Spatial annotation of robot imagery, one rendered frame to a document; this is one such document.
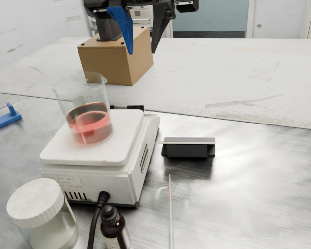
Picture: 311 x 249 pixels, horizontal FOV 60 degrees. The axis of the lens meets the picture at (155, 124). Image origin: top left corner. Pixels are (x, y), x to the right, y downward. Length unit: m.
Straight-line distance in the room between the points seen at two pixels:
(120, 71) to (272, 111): 0.37
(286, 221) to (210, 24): 3.07
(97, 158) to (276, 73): 0.51
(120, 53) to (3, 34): 1.50
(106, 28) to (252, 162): 0.47
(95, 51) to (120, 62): 0.07
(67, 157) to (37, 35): 1.97
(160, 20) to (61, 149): 0.25
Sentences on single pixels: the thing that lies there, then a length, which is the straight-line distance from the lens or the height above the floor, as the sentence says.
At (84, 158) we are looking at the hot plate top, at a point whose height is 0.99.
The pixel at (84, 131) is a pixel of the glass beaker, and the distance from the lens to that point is 0.35.
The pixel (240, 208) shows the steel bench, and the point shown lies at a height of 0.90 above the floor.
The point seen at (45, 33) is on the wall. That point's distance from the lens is 2.36.
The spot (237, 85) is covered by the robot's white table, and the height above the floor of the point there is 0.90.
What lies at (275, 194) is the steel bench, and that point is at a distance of 0.41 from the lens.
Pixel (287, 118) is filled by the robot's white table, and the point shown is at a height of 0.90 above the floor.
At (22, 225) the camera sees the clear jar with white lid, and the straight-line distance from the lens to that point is 0.34.
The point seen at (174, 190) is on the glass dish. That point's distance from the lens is 0.40.
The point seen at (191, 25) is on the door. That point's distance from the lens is 3.41.
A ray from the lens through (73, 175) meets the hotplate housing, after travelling 0.37.
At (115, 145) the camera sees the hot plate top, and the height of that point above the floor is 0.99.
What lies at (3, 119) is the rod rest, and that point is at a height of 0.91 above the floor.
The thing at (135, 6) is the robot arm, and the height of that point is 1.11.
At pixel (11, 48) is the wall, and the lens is 2.14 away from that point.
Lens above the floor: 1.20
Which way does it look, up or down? 35 degrees down
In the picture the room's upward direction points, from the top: 8 degrees counter-clockwise
